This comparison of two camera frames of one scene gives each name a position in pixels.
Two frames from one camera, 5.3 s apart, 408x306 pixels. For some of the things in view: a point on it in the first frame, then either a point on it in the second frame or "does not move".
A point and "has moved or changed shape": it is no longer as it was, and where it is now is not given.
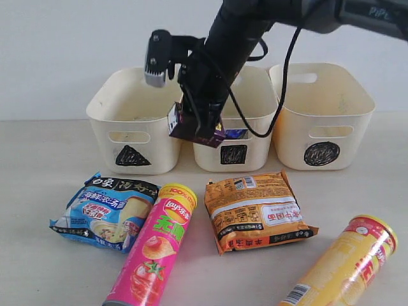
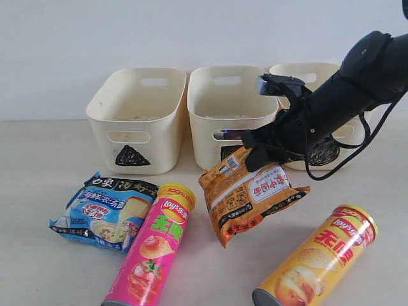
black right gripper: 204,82 -> 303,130
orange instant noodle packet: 254,211 has moved or changed shape
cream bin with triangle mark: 130,119 does not move
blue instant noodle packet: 109,211 does not move
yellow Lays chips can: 348,271 -> 309,276
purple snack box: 185,127 -> 229,134
